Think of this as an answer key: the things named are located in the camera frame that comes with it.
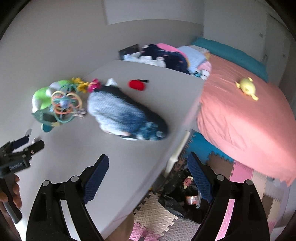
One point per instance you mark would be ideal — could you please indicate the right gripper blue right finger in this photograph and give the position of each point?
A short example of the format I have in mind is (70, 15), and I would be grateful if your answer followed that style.
(199, 173)

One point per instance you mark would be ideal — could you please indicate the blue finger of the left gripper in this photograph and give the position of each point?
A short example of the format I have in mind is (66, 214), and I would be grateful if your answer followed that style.
(34, 148)
(20, 142)

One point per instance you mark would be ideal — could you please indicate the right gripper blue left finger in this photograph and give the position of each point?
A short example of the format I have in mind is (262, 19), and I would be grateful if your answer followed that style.
(93, 176)

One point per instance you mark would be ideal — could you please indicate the green white plush toy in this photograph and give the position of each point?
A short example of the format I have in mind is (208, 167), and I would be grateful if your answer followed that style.
(42, 109)

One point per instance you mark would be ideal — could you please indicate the colourful ring rattle toy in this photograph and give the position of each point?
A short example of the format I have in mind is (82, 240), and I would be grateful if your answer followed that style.
(66, 104)

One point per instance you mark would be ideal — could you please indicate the blue knitted cloth bundle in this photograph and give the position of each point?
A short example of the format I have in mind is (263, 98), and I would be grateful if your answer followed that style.
(120, 115)

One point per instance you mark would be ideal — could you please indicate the yellow giraffe teether toy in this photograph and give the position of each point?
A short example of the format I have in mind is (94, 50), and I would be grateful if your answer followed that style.
(81, 85)

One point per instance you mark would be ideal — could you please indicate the pink yellow small toy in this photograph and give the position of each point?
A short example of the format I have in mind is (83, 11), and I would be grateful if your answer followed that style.
(95, 84)

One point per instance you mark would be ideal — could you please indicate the red plush ball toy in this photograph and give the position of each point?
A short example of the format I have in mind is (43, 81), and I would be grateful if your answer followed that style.
(138, 84)

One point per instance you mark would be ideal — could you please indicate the black trash bag bin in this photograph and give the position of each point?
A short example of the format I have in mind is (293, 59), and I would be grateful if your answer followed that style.
(180, 196)

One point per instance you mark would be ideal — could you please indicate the person's left hand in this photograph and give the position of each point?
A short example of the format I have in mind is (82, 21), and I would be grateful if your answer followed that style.
(16, 193)

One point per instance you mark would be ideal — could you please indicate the pink bed mattress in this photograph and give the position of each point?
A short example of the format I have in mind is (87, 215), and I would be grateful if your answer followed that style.
(259, 134)

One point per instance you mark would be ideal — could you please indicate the yellow duck plush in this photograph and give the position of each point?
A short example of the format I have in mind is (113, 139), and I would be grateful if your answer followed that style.
(247, 86)

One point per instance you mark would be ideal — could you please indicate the pink white folded clothes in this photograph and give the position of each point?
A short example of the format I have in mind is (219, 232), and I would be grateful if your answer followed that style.
(203, 70)

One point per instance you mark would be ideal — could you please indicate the navy patterned garment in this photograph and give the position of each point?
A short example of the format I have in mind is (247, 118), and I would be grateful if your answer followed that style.
(173, 60)

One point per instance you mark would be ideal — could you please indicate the light blue folded blanket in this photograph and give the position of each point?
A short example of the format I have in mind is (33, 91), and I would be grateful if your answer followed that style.
(195, 55)

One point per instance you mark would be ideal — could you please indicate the teal pillow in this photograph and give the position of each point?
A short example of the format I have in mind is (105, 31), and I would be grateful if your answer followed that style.
(233, 55)

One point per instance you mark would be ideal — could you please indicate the white crumpled cloth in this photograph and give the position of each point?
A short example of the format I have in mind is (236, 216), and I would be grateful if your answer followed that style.
(137, 57)

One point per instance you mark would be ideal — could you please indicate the black picture frame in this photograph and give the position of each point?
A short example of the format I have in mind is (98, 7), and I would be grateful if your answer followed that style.
(128, 50)

